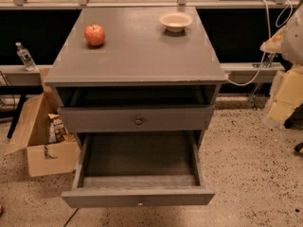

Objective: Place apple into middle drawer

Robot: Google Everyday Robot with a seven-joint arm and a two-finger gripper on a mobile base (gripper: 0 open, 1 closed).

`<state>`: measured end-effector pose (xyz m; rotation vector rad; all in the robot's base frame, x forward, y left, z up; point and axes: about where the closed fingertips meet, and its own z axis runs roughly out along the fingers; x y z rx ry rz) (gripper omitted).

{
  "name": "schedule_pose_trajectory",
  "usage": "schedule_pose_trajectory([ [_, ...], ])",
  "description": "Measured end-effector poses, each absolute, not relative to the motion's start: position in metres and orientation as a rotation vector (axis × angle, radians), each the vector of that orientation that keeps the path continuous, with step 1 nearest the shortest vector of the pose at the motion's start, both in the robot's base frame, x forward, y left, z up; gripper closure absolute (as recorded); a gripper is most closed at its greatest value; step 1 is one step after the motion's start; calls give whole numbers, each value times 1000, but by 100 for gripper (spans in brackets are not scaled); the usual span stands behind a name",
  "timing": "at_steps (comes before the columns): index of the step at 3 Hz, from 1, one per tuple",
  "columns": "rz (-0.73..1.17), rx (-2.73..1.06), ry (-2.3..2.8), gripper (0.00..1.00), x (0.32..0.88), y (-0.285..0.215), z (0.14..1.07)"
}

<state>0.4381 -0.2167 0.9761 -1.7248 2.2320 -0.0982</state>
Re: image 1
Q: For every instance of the clear plastic water bottle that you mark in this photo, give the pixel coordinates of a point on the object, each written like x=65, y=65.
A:
x=25, y=57

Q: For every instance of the brown snack bag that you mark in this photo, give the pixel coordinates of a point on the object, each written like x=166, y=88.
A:
x=57, y=130

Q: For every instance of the open cardboard box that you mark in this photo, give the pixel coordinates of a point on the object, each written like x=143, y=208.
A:
x=32, y=134

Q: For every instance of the red apple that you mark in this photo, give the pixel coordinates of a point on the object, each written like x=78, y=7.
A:
x=94, y=35

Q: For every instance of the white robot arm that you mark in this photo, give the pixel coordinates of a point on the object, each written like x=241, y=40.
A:
x=286, y=93

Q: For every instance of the beige bowl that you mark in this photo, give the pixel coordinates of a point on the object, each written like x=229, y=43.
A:
x=175, y=21

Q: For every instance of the dark table leg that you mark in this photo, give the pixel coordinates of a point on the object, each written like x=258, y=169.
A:
x=22, y=100

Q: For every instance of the grey drawer cabinet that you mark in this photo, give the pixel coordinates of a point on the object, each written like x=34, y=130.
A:
x=140, y=64

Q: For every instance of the open grey middle drawer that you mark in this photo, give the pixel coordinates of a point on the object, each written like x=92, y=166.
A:
x=125, y=169

